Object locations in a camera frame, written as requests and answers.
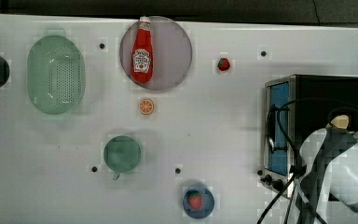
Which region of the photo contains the loose strawberry toy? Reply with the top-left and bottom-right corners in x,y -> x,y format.
217,58 -> 231,71

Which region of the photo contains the green plastic colander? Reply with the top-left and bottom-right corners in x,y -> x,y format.
27,29 -> 85,115

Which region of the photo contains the red ketchup bottle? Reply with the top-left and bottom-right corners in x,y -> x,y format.
131,16 -> 154,83

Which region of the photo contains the black toaster oven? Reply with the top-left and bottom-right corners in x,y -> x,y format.
258,75 -> 358,192

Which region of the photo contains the blue bowl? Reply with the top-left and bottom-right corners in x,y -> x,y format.
182,185 -> 215,219

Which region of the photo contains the strawberry in blue bowl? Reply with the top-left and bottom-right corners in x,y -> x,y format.
187,191 -> 202,210

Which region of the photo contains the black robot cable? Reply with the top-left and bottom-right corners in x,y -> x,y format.
255,97 -> 358,224

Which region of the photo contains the grey round plate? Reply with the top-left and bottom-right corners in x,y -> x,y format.
119,16 -> 192,91

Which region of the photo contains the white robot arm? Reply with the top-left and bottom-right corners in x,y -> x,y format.
288,128 -> 358,224

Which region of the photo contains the orange slice toy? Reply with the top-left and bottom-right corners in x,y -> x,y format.
138,99 -> 155,115

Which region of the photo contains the green measuring cup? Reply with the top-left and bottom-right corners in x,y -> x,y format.
103,135 -> 142,180

